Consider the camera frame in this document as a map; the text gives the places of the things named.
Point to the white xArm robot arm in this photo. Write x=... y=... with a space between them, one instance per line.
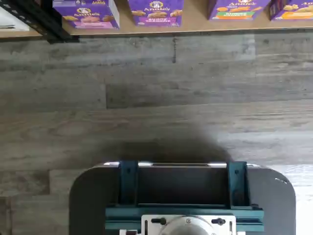
x=185 y=227

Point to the wooden bottom shelf board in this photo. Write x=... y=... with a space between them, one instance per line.
x=195 y=28

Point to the purple box with pink patch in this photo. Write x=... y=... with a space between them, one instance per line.
x=90 y=17
x=83 y=2

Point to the purple box with green patch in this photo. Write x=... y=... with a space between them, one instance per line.
x=234 y=9

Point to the white snack box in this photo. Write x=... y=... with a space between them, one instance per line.
x=12 y=20

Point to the purple box with orange patch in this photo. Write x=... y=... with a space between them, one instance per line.
x=293 y=9

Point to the teal aluminium base frame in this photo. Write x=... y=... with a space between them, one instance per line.
x=127 y=181

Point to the black metal shelf frame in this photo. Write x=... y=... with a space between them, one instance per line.
x=41 y=19

